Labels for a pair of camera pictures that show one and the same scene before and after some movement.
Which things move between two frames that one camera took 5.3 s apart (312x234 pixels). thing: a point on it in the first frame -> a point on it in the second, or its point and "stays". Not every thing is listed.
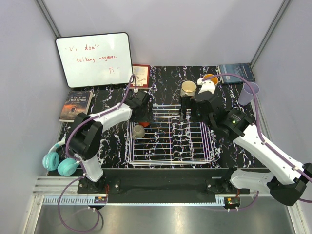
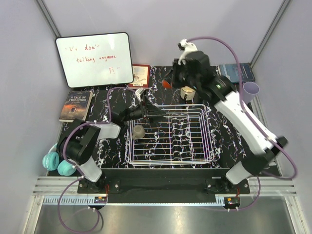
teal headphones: [66, 166] stays
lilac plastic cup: [246, 95] stays
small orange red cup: [144, 124] -> [165, 85]
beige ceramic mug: [188, 88] stays
